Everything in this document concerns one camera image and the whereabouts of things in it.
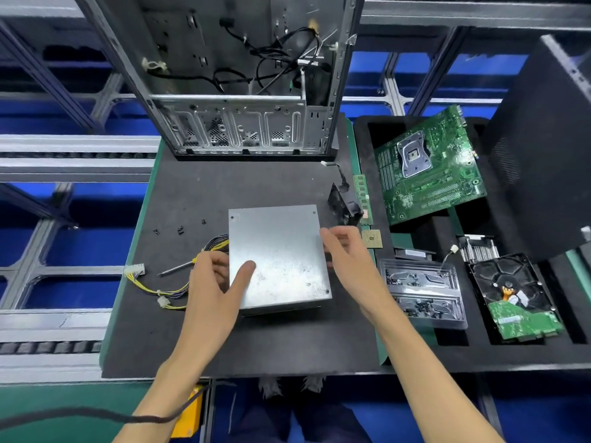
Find aluminium conveyor frame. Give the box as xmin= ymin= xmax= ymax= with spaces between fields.
xmin=0 ymin=0 xmax=591 ymax=384

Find yellow handled screwdriver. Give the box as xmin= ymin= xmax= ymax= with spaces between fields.
xmin=158 ymin=254 xmax=210 ymax=277

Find clear plastic screw tray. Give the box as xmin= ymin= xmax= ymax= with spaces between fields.
xmin=379 ymin=257 xmax=469 ymax=331

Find person's shoe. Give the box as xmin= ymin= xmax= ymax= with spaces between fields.
xmin=259 ymin=376 xmax=284 ymax=401
xmin=300 ymin=373 xmax=326 ymax=395

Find black foam work mat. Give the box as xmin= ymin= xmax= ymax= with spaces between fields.
xmin=100 ymin=129 xmax=384 ymax=379

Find green motherboard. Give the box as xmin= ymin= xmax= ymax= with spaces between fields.
xmin=372 ymin=106 xmax=489 ymax=227

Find person's left hand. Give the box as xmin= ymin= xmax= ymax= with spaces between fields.
xmin=171 ymin=250 xmax=257 ymax=370

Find green memory stick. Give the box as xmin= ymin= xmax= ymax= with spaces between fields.
xmin=353 ymin=173 xmax=371 ymax=225

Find small black screws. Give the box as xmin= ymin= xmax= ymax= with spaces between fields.
xmin=152 ymin=221 xmax=203 ymax=238

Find grey power supply cover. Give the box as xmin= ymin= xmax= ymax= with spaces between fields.
xmin=227 ymin=204 xmax=334 ymax=316

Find black cooling fan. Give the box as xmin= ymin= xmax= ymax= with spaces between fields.
xmin=329 ymin=176 xmax=366 ymax=227

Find silver computer tower chassis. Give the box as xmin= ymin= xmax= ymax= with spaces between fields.
xmin=72 ymin=0 xmax=368 ymax=161

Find person's dark trousers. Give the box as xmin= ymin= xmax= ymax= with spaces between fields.
xmin=229 ymin=387 xmax=372 ymax=443

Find thin black cable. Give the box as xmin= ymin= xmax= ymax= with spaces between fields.
xmin=0 ymin=387 xmax=214 ymax=432

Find silver heatsink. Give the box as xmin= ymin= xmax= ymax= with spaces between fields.
xmin=458 ymin=234 xmax=502 ymax=266

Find person's right forearm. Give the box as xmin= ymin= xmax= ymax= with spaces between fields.
xmin=374 ymin=304 xmax=507 ymax=443

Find person's right shoe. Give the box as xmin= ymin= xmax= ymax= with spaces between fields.
xmin=300 ymin=373 xmax=326 ymax=395

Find black hard disk drive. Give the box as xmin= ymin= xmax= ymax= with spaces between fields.
xmin=466 ymin=252 xmax=567 ymax=344

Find person's right hand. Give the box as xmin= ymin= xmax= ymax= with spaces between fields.
xmin=320 ymin=225 xmax=408 ymax=327

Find black foam parts tray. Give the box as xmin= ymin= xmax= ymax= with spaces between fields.
xmin=353 ymin=34 xmax=591 ymax=373

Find yellow button box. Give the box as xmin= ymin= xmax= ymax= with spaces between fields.
xmin=171 ymin=383 xmax=206 ymax=439

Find person's left shoe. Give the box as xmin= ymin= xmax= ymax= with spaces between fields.
xmin=259 ymin=376 xmax=284 ymax=401

